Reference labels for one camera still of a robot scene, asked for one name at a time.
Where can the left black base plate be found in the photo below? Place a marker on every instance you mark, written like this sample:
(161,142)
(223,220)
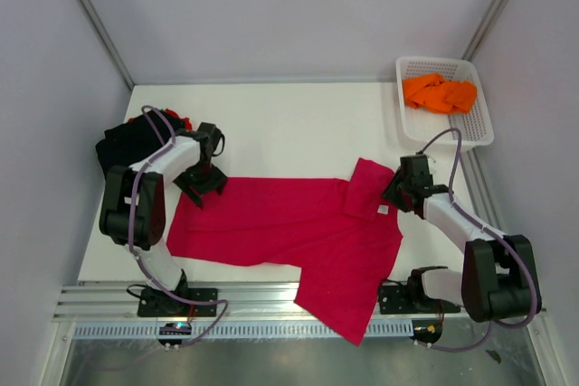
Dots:
(203,302)

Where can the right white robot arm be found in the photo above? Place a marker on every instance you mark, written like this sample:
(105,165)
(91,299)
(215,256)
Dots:
(498,279)

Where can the magenta t shirt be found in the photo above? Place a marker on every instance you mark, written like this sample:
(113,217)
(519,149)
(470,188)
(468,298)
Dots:
(341,234)

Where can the white perforated plastic basket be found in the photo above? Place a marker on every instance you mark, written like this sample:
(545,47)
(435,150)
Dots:
(418,126)

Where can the right black controller board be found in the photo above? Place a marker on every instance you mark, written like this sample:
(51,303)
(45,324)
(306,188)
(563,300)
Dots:
(426,332)

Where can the black controller board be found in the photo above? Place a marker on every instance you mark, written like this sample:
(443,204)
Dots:
(426,332)
(173,334)

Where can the aluminium side rail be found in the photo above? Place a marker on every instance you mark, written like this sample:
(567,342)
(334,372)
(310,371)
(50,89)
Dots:
(482,199)

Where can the black folded t shirt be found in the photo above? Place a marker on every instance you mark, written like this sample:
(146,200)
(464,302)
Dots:
(129,143)

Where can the left black controller board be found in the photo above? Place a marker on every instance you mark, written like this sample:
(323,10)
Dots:
(173,334)

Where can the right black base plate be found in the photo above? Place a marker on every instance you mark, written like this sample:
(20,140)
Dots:
(394,297)

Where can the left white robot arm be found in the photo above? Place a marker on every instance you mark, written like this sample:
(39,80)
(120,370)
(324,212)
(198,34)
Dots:
(133,211)

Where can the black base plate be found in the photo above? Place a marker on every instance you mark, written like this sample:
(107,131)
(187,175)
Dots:
(394,297)
(203,302)

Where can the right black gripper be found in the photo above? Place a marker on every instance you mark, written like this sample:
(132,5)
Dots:
(390,192)

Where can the orange t shirt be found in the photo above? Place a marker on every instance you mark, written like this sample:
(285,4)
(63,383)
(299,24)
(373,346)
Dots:
(435,94)

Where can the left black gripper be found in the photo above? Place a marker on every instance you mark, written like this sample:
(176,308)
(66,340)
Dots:
(216,183)

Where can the red folded t shirt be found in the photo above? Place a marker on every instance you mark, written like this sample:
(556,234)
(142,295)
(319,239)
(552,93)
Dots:
(176,121)

